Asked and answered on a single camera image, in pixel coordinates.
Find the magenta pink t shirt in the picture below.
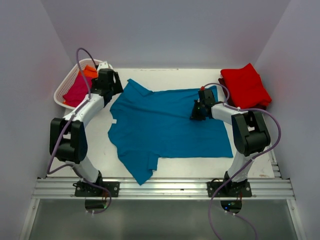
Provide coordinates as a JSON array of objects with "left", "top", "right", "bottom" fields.
[{"left": 63, "top": 75, "right": 88, "bottom": 107}]

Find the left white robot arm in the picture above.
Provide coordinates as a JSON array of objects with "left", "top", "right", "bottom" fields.
[{"left": 47, "top": 68, "right": 123, "bottom": 184}]

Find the white plastic laundry basket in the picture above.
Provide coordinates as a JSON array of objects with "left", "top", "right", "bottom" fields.
[{"left": 53, "top": 58, "right": 103, "bottom": 110}]

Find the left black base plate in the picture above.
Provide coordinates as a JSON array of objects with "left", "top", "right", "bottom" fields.
[{"left": 72, "top": 181, "right": 120, "bottom": 198}]

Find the folded red t shirt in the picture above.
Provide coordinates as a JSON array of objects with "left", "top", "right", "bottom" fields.
[{"left": 218, "top": 63, "right": 272, "bottom": 110}]

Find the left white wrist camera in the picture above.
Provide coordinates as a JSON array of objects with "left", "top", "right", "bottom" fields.
[{"left": 96, "top": 61, "right": 114, "bottom": 72}]

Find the teal blue t shirt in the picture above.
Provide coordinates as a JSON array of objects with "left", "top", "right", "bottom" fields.
[{"left": 108, "top": 79, "right": 233, "bottom": 185}]

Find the orange t shirt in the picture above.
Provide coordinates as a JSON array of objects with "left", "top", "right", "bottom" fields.
[{"left": 62, "top": 64, "right": 99, "bottom": 105}]

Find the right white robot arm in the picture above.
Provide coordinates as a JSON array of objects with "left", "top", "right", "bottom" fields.
[{"left": 190, "top": 87, "right": 271, "bottom": 185}]

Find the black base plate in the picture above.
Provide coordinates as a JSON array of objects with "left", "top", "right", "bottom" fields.
[
  {"left": 206, "top": 178, "right": 253, "bottom": 198},
  {"left": 72, "top": 181, "right": 120, "bottom": 198}
]

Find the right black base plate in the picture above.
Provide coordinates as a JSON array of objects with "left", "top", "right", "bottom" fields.
[{"left": 206, "top": 178, "right": 253, "bottom": 198}]

